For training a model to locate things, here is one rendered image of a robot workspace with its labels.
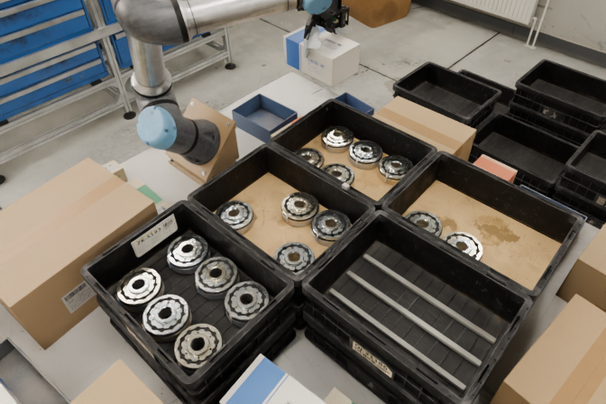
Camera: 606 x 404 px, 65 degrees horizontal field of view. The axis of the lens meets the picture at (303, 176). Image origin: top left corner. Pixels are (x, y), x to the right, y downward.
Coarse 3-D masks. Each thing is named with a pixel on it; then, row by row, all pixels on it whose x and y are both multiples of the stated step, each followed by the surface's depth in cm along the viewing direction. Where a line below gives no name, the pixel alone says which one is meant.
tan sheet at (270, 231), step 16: (272, 176) 143; (240, 192) 138; (256, 192) 138; (272, 192) 138; (288, 192) 138; (256, 208) 134; (272, 208) 133; (320, 208) 133; (256, 224) 129; (272, 224) 129; (288, 224) 129; (256, 240) 125; (272, 240) 125; (288, 240) 125; (304, 240) 125; (272, 256) 121
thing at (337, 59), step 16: (320, 32) 144; (288, 48) 144; (320, 48) 137; (336, 48) 137; (352, 48) 137; (288, 64) 148; (304, 64) 143; (320, 64) 137; (336, 64) 135; (352, 64) 141; (320, 80) 141; (336, 80) 139
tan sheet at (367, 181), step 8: (320, 136) 156; (312, 144) 153; (320, 144) 153; (328, 152) 150; (344, 152) 150; (328, 160) 148; (336, 160) 148; (344, 160) 148; (352, 168) 145; (376, 168) 145; (360, 176) 142; (368, 176) 142; (376, 176) 142; (360, 184) 140; (368, 184) 140; (376, 184) 140; (384, 184) 140; (368, 192) 137; (376, 192) 137; (384, 192) 137; (376, 200) 135
